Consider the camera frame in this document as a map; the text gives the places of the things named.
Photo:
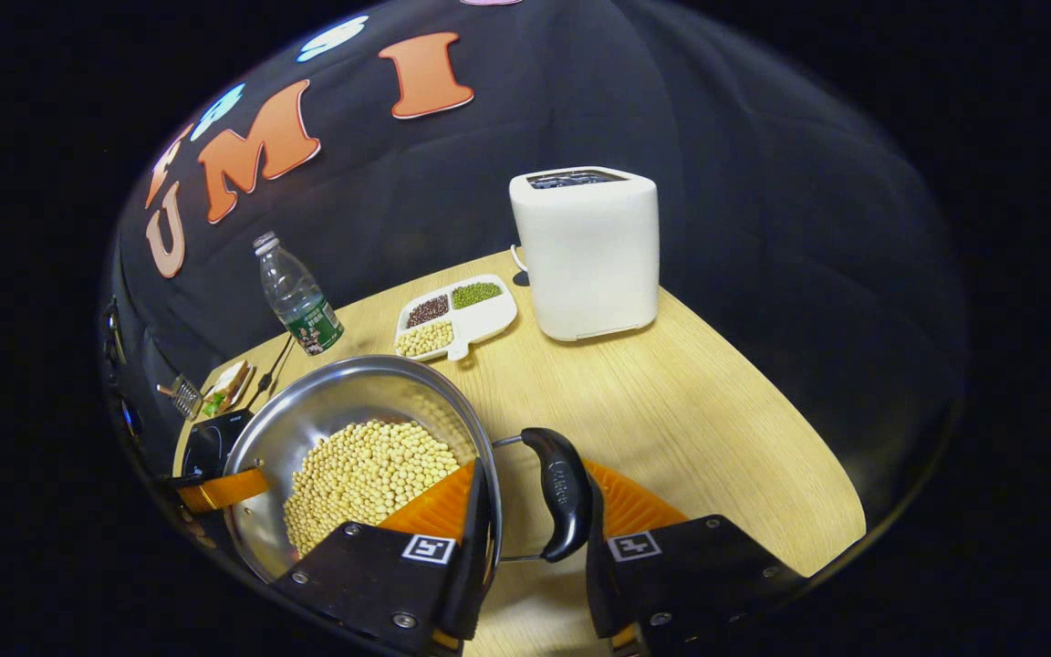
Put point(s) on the white divided plate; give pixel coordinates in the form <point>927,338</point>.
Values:
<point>484,319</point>

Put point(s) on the portion of dark red beans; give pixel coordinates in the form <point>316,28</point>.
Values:
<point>428,311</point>

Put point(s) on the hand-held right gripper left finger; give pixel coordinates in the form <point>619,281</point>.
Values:
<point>480,566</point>

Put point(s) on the clear plastic water bottle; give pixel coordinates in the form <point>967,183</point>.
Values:
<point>302,301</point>

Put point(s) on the portion of green mung beans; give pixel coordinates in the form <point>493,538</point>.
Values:
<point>476,295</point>

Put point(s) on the white toaster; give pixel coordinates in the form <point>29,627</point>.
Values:
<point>585,255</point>

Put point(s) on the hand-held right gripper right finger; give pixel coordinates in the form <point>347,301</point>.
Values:
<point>600,593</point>

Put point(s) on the sandwich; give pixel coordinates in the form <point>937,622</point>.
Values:
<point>227,388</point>

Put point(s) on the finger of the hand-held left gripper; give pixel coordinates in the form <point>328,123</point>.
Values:
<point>224,490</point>

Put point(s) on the small portion of soybeans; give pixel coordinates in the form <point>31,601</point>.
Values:
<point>425,338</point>

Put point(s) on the black backdrop cloth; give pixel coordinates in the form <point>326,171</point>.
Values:
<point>763,182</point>

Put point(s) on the large heap of yellow soybeans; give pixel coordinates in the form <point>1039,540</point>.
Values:
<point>370,474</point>

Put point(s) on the black induction cooktop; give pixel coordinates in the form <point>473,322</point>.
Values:
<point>211,443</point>

